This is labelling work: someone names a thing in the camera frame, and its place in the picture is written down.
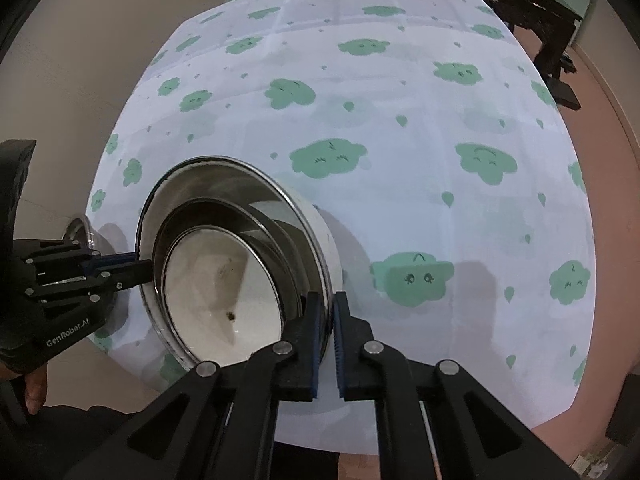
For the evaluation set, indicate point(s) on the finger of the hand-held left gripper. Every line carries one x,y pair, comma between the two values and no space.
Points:
130,272
112,261

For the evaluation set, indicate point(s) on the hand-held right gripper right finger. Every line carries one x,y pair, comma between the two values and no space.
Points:
340,345

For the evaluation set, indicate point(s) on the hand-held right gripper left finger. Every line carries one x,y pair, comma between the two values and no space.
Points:
315,345

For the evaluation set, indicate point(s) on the large steel bowl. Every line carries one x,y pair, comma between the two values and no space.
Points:
82,230

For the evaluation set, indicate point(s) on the small white bowl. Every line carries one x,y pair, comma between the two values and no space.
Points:
210,300

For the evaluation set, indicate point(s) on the small steel bowl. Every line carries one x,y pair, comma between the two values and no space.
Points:
260,245

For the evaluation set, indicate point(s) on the large white enamel bowl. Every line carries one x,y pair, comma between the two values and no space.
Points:
322,230

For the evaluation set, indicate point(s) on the person's left hand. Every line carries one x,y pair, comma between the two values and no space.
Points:
35,385

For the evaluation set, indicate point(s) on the green cloud print tablecloth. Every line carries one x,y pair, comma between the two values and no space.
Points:
400,185

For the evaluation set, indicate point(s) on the dark wooden bench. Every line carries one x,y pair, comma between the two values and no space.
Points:
565,92

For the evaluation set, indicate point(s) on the dark wooden table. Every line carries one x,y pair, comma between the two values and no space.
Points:
525,5

